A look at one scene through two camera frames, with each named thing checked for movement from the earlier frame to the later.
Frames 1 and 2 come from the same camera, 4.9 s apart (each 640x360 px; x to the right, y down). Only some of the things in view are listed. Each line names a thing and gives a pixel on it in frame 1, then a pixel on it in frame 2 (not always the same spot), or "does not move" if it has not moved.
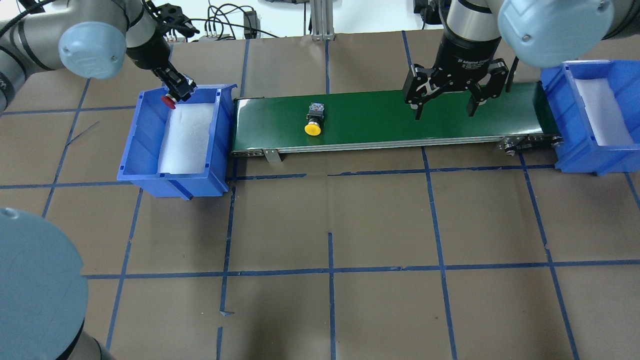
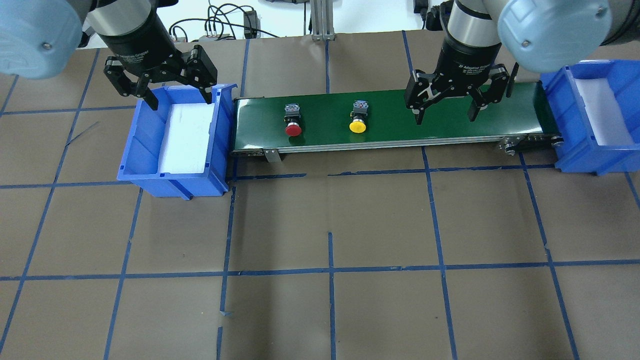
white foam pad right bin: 602,113 does not move
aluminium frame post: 322,20 does not move
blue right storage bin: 594,107 does not move
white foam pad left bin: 185,144 does not move
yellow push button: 314,116 -> 359,114
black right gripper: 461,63 does not move
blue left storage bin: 182,152 does not move
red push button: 169,100 -> 292,117
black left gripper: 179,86 -> 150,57
